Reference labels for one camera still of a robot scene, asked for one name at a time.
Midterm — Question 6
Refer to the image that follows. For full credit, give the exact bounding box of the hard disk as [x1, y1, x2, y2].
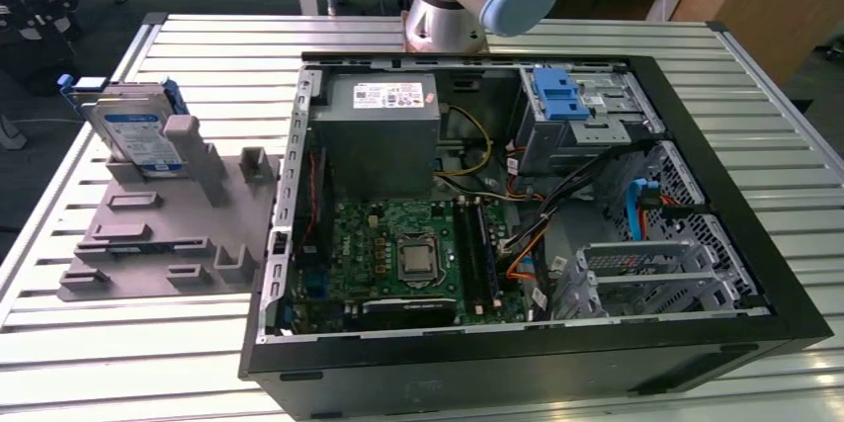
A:
[57, 74, 189, 179]

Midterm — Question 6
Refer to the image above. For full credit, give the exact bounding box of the blue data wire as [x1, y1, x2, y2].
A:
[629, 177, 661, 243]

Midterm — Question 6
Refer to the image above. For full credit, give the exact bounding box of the metal disk bay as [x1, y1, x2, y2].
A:
[549, 238, 757, 322]

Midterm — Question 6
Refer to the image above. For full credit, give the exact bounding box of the grey stand foot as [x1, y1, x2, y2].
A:
[0, 113, 28, 150]

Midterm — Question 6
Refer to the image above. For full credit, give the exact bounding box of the grey parts rack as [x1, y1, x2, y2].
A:
[56, 115, 283, 302]

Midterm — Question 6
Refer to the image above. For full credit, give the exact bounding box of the RAM stick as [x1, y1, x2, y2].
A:
[104, 242, 175, 253]
[475, 204, 501, 302]

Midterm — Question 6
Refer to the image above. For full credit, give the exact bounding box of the grey power supply unit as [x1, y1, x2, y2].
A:
[308, 71, 441, 204]

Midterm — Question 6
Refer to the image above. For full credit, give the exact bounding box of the green motherboard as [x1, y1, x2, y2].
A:
[283, 197, 529, 332]

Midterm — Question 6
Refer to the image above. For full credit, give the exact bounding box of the CPU socket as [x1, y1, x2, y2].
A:
[392, 231, 449, 290]

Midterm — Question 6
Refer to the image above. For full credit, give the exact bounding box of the silver CPU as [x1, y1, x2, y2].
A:
[400, 243, 436, 275]

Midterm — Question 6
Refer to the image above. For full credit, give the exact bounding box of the blue plastic drive latch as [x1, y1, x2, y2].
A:
[535, 67, 599, 122]

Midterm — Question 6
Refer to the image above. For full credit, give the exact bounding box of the black graphics card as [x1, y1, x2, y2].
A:
[341, 296, 457, 332]

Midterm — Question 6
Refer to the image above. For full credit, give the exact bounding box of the metal optical drive cage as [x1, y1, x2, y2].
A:
[513, 65, 665, 179]

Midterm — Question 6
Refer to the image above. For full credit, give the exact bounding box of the black PC case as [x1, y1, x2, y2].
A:
[236, 50, 836, 421]

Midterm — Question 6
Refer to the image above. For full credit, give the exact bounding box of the wooden cabinet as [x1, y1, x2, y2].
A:
[671, 0, 844, 90]

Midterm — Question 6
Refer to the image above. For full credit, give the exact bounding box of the yellow wire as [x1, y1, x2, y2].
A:
[433, 104, 495, 177]

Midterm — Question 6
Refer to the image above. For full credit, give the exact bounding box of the black cable bundle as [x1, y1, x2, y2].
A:
[507, 142, 661, 255]

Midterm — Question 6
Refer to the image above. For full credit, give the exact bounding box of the red power wire black plug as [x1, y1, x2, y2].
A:
[649, 194, 711, 218]

